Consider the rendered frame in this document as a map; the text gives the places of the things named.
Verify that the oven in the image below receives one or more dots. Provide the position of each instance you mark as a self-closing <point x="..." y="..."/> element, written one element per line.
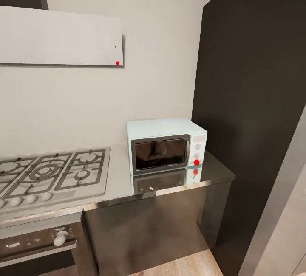
<point x="58" y="246"/>

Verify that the fridge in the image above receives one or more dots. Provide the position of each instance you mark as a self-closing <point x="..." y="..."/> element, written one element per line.
<point x="250" y="97"/>

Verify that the microwave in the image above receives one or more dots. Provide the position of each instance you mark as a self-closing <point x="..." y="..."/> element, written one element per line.
<point x="161" y="144"/>

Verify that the range hood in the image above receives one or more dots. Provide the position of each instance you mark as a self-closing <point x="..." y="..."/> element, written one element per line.
<point x="31" y="33"/>

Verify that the burner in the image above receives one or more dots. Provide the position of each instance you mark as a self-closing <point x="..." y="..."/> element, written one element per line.
<point x="38" y="180"/>

